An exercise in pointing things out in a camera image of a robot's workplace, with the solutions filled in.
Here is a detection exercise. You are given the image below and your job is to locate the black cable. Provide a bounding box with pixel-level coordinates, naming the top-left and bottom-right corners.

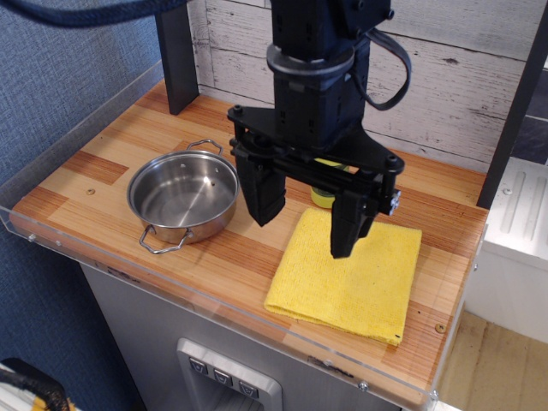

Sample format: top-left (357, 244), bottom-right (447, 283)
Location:
top-left (361, 27), bottom-right (413, 111)

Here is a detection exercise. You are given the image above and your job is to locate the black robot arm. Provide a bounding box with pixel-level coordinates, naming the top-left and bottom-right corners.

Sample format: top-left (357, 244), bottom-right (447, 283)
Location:
top-left (228, 1), bottom-right (411, 259)

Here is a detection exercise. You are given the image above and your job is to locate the stainless steel pot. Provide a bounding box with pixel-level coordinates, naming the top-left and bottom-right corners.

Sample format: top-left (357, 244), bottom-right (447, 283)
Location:
top-left (127, 139), bottom-right (240, 254)

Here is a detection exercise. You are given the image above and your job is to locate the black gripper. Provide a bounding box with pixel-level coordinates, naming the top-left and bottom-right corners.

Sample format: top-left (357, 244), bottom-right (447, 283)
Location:
top-left (228, 40), bottom-right (405, 259)

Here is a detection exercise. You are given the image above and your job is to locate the dark right post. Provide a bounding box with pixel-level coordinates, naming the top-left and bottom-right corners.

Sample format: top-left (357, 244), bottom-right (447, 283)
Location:
top-left (476, 2), bottom-right (547, 210)

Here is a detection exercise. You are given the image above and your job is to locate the grey cabinet with dispenser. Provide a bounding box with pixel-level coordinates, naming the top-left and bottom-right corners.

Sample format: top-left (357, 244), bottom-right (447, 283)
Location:
top-left (80, 261), bottom-right (403, 411)

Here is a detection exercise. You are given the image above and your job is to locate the dark left post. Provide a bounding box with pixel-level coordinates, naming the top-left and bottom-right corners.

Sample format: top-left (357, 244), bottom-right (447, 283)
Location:
top-left (155, 4), bottom-right (200, 115)

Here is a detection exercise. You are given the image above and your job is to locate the white appliance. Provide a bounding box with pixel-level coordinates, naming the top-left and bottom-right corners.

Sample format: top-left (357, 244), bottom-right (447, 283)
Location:
top-left (464, 158), bottom-right (547, 343)

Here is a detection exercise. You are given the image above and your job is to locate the clear acrylic guard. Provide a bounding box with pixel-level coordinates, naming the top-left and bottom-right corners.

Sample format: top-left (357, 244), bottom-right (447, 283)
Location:
top-left (1, 54), bottom-right (486, 409)

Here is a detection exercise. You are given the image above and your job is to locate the yellow folded cloth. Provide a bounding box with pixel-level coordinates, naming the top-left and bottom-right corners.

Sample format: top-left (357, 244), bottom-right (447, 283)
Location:
top-left (264, 208), bottom-right (422, 346)

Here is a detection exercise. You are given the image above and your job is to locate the yellow olive oil bottle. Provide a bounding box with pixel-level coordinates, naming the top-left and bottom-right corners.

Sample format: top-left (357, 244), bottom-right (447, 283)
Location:
top-left (311, 158), bottom-right (348, 209)

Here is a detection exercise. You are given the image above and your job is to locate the dark post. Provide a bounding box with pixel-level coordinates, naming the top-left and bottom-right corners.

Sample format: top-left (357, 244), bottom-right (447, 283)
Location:
top-left (476, 2), bottom-right (547, 210)
top-left (155, 4), bottom-right (200, 115)

